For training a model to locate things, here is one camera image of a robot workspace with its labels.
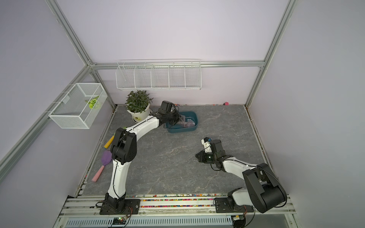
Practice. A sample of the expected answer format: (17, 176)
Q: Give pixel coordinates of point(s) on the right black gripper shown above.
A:
(201, 158)

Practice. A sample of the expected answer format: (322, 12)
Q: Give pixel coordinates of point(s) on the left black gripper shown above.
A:
(176, 111)

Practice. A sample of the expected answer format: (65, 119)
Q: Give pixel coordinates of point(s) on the pink small triangle ruler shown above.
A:
(184, 118)

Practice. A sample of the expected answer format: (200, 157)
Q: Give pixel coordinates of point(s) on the blue protractor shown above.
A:
(190, 123)

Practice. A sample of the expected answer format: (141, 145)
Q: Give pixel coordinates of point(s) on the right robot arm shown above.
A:
(263, 191)

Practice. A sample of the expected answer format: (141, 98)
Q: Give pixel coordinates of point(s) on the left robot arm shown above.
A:
(124, 148)

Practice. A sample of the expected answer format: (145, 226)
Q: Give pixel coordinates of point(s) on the teal plastic storage box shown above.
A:
(177, 128)

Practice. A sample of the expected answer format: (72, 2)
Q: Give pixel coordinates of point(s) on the potted green plant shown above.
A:
(138, 105)

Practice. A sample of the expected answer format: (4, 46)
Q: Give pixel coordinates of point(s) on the green yellow toy shovel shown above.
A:
(109, 142)

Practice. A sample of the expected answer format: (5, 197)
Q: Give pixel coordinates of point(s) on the purple pink toy spatula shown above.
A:
(106, 159)

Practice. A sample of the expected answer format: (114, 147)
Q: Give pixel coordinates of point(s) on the green toy in basket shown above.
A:
(93, 103)

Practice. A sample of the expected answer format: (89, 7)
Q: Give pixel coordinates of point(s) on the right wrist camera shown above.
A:
(206, 142)

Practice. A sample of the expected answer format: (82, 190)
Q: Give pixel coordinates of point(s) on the white wire wall shelf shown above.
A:
(159, 74)

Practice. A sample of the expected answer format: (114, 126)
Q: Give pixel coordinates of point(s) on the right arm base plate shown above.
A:
(227, 205)

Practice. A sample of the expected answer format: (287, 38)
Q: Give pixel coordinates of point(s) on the white wire side basket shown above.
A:
(72, 112)

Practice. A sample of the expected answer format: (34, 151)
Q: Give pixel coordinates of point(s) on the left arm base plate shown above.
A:
(124, 207)

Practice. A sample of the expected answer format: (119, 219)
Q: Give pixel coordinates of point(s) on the aluminium rail front frame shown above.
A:
(172, 210)

